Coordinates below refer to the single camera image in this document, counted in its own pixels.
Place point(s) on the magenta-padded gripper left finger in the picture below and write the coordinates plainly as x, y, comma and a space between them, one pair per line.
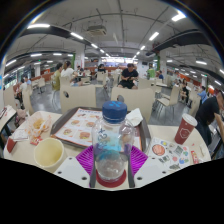
71, 170

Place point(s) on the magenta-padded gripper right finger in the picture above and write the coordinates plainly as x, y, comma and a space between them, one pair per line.
150, 170

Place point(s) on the clear blue-capped water bottle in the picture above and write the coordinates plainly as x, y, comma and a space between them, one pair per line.
112, 146

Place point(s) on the colourful sticker sheet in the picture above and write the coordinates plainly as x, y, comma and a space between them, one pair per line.
168, 153

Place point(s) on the cream plastic cup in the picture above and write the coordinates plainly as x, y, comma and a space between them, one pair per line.
48, 156

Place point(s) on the small red sauce packet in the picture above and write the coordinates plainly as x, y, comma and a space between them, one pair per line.
195, 157
36, 140

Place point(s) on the dark brown food tray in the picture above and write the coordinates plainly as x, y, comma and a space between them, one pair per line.
57, 123

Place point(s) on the red paper drink cup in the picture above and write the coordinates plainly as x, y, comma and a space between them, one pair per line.
185, 130

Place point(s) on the crumpled white napkin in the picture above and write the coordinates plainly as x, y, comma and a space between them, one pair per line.
135, 116

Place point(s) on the white table card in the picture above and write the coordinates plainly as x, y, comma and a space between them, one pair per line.
20, 134

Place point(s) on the beige chair with hole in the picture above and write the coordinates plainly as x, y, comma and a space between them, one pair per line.
80, 98
140, 100

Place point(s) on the beige dining chairs group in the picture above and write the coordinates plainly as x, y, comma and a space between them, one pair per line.
174, 95

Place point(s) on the person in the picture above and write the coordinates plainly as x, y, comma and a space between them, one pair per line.
68, 71
22, 87
202, 95
56, 78
129, 75
206, 111
184, 90

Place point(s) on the beige side chair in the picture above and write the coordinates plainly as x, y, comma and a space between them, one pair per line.
27, 101

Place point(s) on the neighbouring beige table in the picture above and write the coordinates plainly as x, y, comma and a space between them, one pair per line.
6, 118

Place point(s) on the ceiling air conditioner unit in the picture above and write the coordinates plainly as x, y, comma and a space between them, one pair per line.
96, 30

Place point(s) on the ceiling lights group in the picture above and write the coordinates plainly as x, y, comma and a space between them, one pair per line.
38, 25

